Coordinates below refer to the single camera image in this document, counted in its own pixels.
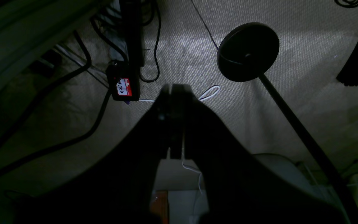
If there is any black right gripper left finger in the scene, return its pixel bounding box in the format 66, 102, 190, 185
14, 85, 169, 224

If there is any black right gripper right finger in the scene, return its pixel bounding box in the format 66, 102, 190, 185
171, 84, 346, 224

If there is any black box with name sticker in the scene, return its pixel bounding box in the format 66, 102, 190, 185
105, 60, 140, 104

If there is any black round lamp base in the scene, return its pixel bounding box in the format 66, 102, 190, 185
217, 22, 358, 224

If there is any thick black floor cable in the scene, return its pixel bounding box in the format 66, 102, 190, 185
0, 31, 112, 187

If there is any white thin cable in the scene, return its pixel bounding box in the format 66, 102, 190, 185
139, 85, 221, 102

